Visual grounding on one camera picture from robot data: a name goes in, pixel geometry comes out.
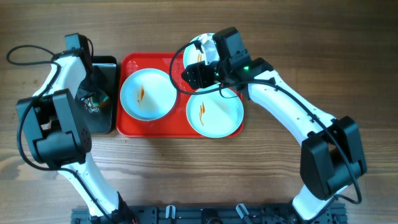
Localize green yellow sponge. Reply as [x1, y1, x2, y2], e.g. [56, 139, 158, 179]
[89, 89, 110, 109]

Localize large white plate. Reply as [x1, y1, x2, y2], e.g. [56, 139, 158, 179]
[119, 68, 177, 121]

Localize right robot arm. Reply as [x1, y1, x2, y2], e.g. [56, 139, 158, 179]
[178, 27, 368, 223]

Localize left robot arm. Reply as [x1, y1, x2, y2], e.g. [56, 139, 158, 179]
[16, 33, 139, 223]

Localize black water tray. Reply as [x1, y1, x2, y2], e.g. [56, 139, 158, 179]
[75, 56, 119, 134]

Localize red plastic tray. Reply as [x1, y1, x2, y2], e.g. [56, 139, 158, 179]
[116, 52, 203, 138]

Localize black mounting rail base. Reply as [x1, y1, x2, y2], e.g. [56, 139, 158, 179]
[70, 203, 348, 224]

